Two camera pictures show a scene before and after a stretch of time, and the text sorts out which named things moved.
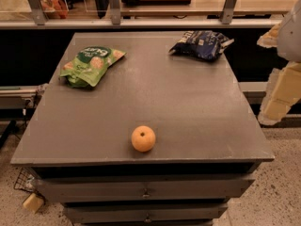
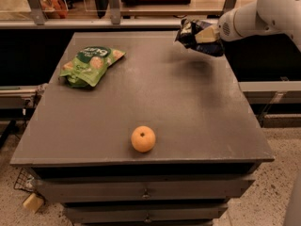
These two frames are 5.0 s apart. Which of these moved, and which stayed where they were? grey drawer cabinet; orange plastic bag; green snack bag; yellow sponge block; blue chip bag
Moved: blue chip bag
Stayed: green snack bag; grey drawer cabinet; yellow sponge block; orange plastic bag
